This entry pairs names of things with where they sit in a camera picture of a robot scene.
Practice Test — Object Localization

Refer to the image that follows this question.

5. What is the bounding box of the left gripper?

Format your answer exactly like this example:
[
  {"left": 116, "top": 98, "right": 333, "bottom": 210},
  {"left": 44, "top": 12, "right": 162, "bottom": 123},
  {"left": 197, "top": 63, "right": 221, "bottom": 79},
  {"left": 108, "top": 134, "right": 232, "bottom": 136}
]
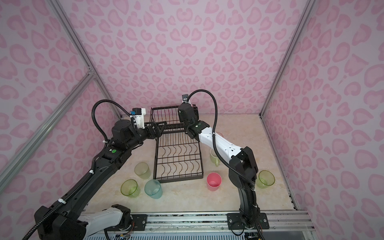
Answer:
[{"left": 125, "top": 120, "right": 166, "bottom": 152}]

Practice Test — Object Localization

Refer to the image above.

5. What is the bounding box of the pale green textured cup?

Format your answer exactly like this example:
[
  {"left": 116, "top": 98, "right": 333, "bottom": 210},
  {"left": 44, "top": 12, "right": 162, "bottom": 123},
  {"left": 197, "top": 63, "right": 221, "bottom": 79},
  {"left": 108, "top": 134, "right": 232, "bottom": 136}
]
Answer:
[{"left": 134, "top": 162, "right": 151, "bottom": 180}]

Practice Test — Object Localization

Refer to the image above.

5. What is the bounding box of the bright green plastic cup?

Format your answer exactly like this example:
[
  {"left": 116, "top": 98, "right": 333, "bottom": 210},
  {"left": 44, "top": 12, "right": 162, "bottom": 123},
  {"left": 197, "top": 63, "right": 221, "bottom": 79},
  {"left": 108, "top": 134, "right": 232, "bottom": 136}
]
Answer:
[{"left": 120, "top": 179, "right": 141, "bottom": 198}]

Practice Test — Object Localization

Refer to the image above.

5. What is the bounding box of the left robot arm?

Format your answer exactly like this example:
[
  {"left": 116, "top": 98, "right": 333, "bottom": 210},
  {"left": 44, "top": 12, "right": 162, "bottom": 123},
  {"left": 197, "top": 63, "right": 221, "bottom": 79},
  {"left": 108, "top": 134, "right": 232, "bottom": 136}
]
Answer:
[{"left": 24, "top": 120, "right": 167, "bottom": 240}]

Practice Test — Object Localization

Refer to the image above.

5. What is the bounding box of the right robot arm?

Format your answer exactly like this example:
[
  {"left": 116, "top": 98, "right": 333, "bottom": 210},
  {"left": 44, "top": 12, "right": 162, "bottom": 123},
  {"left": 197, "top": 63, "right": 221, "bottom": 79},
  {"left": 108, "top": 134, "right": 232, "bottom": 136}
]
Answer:
[{"left": 178, "top": 103, "right": 260, "bottom": 229}]

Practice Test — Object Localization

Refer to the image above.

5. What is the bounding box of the pale green mug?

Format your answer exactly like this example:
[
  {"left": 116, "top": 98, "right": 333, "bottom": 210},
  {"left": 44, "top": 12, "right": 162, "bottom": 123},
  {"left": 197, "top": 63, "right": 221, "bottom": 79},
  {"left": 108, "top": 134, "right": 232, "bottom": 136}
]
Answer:
[{"left": 210, "top": 149, "right": 221, "bottom": 167}]

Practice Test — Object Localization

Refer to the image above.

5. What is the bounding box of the teal plastic cup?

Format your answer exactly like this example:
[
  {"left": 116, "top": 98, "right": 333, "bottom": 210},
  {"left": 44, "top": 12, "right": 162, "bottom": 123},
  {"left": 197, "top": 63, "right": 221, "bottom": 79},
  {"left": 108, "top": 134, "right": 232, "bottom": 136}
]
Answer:
[{"left": 145, "top": 180, "right": 163, "bottom": 199}]

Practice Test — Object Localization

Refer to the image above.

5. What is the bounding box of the pink cup front right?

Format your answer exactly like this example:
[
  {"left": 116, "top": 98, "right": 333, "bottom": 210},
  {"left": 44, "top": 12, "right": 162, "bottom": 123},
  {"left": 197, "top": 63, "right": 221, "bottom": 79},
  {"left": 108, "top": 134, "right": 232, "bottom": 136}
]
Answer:
[{"left": 207, "top": 173, "right": 222, "bottom": 192}]

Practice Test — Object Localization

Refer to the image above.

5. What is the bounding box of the green cup far right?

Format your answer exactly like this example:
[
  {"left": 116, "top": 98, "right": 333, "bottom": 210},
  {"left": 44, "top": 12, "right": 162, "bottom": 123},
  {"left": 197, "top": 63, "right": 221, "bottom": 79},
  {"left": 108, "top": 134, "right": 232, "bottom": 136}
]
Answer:
[{"left": 256, "top": 170, "right": 276, "bottom": 189}]

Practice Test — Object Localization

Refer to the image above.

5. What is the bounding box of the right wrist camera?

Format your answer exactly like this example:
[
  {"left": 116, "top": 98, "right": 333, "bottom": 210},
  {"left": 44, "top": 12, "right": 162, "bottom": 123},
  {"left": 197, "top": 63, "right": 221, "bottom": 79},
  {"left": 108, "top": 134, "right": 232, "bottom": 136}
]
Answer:
[{"left": 182, "top": 94, "right": 189, "bottom": 103}]

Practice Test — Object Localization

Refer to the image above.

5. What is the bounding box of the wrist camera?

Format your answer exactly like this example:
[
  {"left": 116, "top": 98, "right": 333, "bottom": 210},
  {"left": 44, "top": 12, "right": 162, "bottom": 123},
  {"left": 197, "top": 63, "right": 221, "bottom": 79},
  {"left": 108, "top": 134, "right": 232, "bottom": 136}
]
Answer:
[
  {"left": 131, "top": 108, "right": 147, "bottom": 129},
  {"left": 182, "top": 94, "right": 189, "bottom": 103}
]

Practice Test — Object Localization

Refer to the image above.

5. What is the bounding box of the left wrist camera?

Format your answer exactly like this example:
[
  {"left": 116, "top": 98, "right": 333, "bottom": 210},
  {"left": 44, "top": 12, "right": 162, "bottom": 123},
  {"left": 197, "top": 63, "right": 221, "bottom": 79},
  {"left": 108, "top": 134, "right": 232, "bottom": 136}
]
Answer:
[{"left": 131, "top": 108, "right": 147, "bottom": 129}]

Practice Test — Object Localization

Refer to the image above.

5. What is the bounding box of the black wire dish rack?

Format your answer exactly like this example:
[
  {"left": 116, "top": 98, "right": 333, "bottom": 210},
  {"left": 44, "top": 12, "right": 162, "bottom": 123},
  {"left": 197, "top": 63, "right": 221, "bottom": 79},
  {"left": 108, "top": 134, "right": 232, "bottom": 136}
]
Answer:
[{"left": 150, "top": 106, "right": 204, "bottom": 183}]

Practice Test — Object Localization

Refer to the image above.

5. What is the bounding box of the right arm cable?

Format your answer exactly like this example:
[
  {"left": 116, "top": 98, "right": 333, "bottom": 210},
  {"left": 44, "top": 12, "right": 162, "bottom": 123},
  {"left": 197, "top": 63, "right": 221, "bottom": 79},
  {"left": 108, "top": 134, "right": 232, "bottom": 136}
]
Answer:
[{"left": 187, "top": 89, "right": 256, "bottom": 187}]

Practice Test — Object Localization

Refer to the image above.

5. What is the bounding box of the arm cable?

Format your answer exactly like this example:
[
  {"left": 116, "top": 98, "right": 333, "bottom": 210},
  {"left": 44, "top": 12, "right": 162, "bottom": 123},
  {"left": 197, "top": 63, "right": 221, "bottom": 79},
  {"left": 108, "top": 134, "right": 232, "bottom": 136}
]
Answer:
[
  {"left": 187, "top": 89, "right": 256, "bottom": 187},
  {"left": 91, "top": 99, "right": 131, "bottom": 143}
]

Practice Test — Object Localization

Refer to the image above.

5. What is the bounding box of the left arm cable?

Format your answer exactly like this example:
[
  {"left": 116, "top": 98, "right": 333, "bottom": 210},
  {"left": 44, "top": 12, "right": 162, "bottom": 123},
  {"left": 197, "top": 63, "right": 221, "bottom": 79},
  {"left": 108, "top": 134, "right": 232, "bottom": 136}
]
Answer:
[{"left": 91, "top": 99, "right": 131, "bottom": 143}]

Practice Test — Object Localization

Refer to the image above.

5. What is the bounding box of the aluminium frame post left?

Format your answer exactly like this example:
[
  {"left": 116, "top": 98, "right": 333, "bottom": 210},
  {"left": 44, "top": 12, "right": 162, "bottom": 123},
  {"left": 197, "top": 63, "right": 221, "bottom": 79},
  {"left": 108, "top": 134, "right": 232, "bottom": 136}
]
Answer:
[{"left": 47, "top": 0, "right": 113, "bottom": 100}]

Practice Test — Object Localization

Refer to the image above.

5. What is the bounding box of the aluminium frame post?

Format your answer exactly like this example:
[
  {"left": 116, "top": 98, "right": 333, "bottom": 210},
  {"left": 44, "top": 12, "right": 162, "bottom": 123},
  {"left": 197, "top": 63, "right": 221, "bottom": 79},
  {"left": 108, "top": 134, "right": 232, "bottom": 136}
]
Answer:
[
  {"left": 47, "top": 0, "right": 113, "bottom": 100},
  {"left": 259, "top": 0, "right": 318, "bottom": 119}
]

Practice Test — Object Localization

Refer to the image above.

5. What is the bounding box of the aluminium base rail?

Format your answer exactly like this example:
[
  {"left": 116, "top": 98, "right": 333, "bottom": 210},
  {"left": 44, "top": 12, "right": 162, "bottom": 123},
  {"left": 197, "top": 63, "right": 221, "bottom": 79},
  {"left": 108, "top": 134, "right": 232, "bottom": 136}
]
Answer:
[{"left": 55, "top": 209, "right": 319, "bottom": 240}]

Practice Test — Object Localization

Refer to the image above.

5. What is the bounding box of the aluminium frame diagonal bar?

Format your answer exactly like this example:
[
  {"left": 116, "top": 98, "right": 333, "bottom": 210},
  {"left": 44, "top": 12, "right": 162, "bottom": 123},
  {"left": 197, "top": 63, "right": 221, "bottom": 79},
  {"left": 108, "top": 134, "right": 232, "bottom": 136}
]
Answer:
[{"left": 1, "top": 71, "right": 95, "bottom": 193}]

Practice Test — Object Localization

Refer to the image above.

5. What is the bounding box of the aluminium frame post right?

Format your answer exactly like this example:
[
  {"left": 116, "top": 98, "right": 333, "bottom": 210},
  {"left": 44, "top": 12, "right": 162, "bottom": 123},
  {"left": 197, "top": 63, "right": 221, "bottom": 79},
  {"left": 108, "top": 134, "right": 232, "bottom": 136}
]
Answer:
[{"left": 259, "top": 0, "right": 318, "bottom": 119}]

